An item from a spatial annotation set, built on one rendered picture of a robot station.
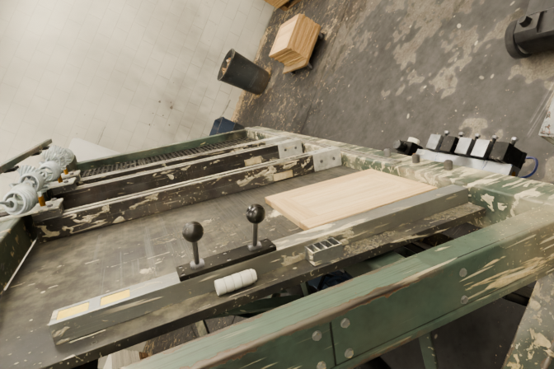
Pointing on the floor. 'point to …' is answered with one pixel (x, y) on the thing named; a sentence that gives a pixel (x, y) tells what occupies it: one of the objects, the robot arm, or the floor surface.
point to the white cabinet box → (90, 151)
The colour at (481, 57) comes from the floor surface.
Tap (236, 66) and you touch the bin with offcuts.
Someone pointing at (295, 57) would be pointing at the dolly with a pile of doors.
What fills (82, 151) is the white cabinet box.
